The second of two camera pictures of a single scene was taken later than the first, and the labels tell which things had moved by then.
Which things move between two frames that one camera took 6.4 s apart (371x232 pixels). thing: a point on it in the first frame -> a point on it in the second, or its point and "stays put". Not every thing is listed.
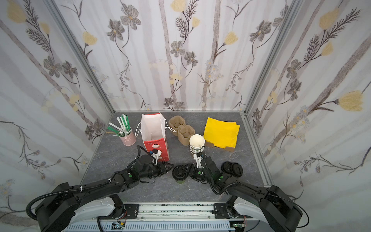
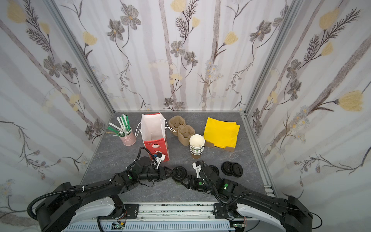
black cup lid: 179,173 stays put
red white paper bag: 152,126 stays put
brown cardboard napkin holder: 211,144 stays put
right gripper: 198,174 -> 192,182
